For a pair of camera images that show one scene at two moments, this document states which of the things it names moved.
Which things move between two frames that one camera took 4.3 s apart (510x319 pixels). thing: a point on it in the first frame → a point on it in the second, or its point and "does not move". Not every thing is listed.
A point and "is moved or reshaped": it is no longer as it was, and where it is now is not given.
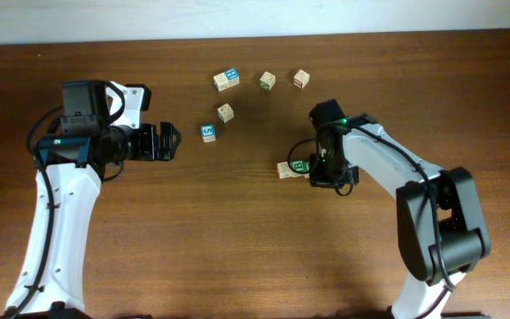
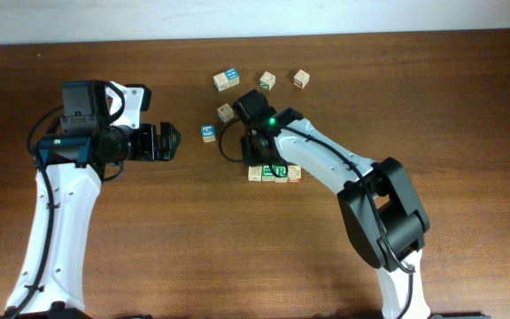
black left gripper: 148,146 does not move
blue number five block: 208,133 does not move
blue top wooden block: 233,76 does not move
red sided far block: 301,79 does not move
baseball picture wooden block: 226,112 does not move
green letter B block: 302,166 is moved or reshaped
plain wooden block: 220,81 does not move
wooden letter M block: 283,170 is moved or reshaped
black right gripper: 319,179 → 250,158
